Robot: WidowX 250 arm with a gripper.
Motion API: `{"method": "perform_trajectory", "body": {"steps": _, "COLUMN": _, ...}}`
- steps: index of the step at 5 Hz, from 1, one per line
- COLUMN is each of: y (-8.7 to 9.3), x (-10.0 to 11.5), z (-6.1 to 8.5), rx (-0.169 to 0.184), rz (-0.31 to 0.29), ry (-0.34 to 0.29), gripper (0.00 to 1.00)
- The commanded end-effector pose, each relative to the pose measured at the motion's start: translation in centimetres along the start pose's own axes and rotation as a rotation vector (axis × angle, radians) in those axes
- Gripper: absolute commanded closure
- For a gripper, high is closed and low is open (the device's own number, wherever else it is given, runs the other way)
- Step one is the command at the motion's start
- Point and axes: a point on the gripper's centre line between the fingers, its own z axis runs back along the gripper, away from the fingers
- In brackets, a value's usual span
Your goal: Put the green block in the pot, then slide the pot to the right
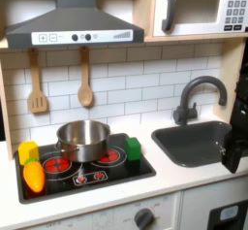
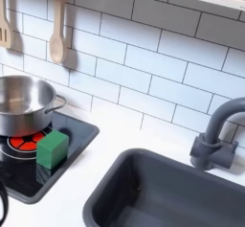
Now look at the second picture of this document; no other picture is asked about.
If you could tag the steel pot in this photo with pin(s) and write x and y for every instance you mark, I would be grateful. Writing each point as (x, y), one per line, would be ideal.
(22, 109)

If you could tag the wooden slotted spatula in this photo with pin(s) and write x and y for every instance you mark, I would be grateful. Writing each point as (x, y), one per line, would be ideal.
(4, 29)

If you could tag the wooden spoon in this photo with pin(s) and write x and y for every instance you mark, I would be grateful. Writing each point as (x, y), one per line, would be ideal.
(58, 42)

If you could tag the grey sink basin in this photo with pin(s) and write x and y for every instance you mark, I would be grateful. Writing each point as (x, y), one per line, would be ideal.
(166, 195)

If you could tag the black stove top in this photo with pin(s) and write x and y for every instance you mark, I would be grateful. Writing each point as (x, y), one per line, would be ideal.
(75, 135)

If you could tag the green block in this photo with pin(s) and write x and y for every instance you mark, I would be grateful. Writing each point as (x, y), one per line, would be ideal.
(51, 149)

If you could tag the grey tap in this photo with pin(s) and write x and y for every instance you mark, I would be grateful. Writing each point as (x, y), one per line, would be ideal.
(213, 141)

